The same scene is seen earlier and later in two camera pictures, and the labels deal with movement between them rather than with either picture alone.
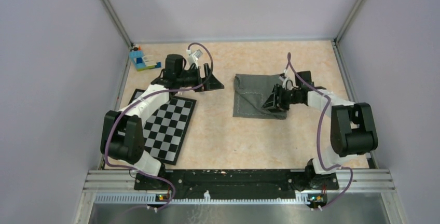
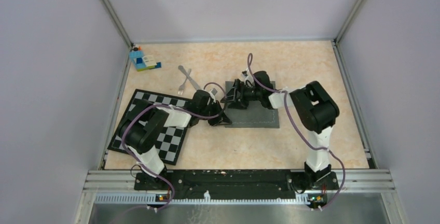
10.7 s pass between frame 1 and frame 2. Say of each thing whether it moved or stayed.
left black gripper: moved
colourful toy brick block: stayed
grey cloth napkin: moved
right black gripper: moved
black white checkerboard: stayed
